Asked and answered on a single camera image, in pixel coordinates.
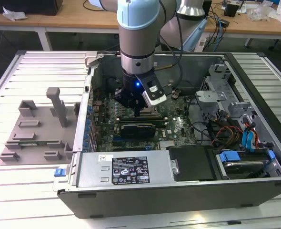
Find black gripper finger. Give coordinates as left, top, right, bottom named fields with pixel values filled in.
left=114, top=89, right=138, bottom=117
left=137, top=100, right=149, bottom=117

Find black round motherboard part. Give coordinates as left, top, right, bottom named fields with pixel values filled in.
left=106, top=77, right=122, bottom=93

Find black RAM slot bank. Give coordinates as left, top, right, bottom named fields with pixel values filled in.
left=116, top=115, right=168, bottom=127

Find black graphics card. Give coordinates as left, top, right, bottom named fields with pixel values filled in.
left=120, top=123, right=157, bottom=139

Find green motherboard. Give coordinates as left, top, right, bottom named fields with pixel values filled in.
left=88, top=89, right=198, bottom=152

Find silver chipset heatsink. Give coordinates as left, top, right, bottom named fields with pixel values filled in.
left=159, top=140, right=177, bottom=150

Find silver drive cage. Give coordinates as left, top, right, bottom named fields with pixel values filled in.
left=194, top=90, right=228, bottom=125

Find silver power supply unit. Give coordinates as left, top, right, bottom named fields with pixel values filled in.
left=76, top=150, right=176, bottom=188

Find black plastic shroud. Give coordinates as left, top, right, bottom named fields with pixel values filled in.
left=166, top=145, right=218, bottom=182

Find long wooden desk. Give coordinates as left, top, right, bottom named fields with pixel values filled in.
left=0, top=0, right=281, bottom=52

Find black PC case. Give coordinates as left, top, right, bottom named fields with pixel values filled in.
left=52, top=51, right=281, bottom=219

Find green RAM stick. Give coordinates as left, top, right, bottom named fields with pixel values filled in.
left=18, top=141, right=48, bottom=146

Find grey parts rack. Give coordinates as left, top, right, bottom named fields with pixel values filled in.
left=0, top=87, right=81, bottom=167

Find hard disk in blue carrier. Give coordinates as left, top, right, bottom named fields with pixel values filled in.
left=216, top=149, right=276, bottom=180

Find small black cube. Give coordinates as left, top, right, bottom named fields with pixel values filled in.
left=223, top=2, right=239, bottom=17

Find large black box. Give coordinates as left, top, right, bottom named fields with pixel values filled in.
left=0, top=0, right=63, bottom=16

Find crumpled white paper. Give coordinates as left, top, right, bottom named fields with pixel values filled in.
left=2, top=6, right=28, bottom=21

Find clear plastic bags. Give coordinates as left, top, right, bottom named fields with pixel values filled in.
left=249, top=3, right=278, bottom=21

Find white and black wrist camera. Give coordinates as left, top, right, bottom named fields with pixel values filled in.
left=134, top=73, right=167, bottom=107

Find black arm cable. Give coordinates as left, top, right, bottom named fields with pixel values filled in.
left=154, top=0, right=186, bottom=89

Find thin black wire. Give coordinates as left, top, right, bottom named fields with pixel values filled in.
left=187, top=95, right=214, bottom=145

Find grey case handle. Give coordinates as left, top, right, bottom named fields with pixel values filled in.
left=84, top=51, right=100, bottom=69

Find silver metal bracket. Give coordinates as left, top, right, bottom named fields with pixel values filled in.
left=203, top=62, right=235, bottom=93

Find red yellow black wire bundle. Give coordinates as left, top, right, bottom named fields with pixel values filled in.
left=208, top=119, right=245, bottom=146

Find blue hanging cable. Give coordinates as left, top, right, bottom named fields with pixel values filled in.
left=211, top=10, right=224, bottom=52

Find blue data wire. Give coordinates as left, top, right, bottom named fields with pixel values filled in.
left=241, top=128, right=256, bottom=153

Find orange wire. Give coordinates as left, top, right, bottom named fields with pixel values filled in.
left=251, top=121, right=260, bottom=149

